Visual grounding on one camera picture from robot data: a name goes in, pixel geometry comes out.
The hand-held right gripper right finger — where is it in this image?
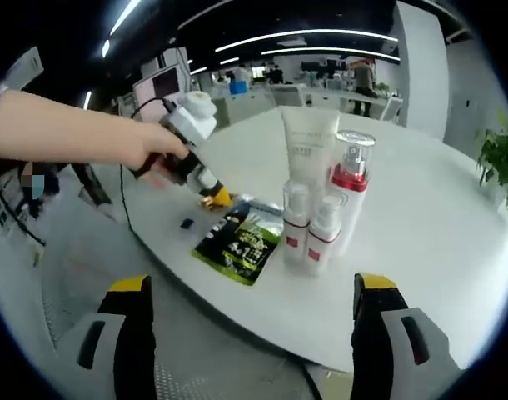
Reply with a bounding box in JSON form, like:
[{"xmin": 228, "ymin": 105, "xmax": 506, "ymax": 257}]
[{"xmin": 351, "ymin": 272, "xmax": 467, "ymax": 400}]

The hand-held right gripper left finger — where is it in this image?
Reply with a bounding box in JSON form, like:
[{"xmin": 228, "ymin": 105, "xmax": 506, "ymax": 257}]
[{"xmin": 45, "ymin": 274, "xmax": 157, "ymax": 400}]

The gold foil sachet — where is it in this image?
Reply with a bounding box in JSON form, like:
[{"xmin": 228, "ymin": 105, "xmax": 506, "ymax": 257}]
[{"xmin": 197, "ymin": 193, "xmax": 238, "ymax": 213}]

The small red-label skincare bottle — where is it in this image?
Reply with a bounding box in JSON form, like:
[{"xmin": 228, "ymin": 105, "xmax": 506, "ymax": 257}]
[
  {"xmin": 306, "ymin": 194, "xmax": 343, "ymax": 276},
  {"xmin": 281, "ymin": 181, "xmax": 311, "ymax": 268}
]

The white skincare tube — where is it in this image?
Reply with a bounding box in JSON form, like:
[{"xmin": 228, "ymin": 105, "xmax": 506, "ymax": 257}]
[{"xmin": 278, "ymin": 106, "xmax": 341, "ymax": 187}]

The tall red-collared skincare bottle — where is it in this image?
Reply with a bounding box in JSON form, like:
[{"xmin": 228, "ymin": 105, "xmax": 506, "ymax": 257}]
[{"xmin": 329, "ymin": 129, "xmax": 378, "ymax": 255}]

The silver skincare packet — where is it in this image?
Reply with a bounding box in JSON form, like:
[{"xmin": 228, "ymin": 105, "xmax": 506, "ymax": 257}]
[{"xmin": 237, "ymin": 193, "xmax": 286, "ymax": 218}]

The person's left hand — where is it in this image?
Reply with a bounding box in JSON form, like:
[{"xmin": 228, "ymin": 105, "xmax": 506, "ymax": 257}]
[{"xmin": 124, "ymin": 123, "xmax": 192, "ymax": 181}]

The computer monitor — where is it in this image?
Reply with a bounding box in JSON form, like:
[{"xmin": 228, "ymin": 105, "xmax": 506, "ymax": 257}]
[{"xmin": 132, "ymin": 68, "xmax": 184, "ymax": 113}]

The long ceiling light strip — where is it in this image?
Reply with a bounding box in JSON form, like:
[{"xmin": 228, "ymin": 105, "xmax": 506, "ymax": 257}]
[
  {"xmin": 215, "ymin": 28, "xmax": 399, "ymax": 54},
  {"xmin": 110, "ymin": 0, "xmax": 142, "ymax": 37},
  {"xmin": 261, "ymin": 47, "xmax": 401, "ymax": 64}
]

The row of white office desks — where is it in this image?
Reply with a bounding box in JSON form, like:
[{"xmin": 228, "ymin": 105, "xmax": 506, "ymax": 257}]
[{"xmin": 270, "ymin": 82, "xmax": 403, "ymax": 122}]

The ceiling air conditioner unit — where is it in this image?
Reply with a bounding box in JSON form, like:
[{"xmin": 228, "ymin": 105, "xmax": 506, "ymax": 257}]
[{"xmin": 6, "ymin": 47, "xmax": 45, "ymax": 91}]

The potted green plant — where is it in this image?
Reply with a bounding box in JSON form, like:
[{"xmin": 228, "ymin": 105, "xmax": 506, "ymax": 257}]
[{"xmin": 476, "ymin": 112, "xmax": 508, "ymax": 213}]

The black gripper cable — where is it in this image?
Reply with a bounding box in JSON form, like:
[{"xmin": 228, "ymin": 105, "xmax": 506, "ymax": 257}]
[{"xmin": 119, "ymin": 97, "xmax": 176, "ymax": 234}]

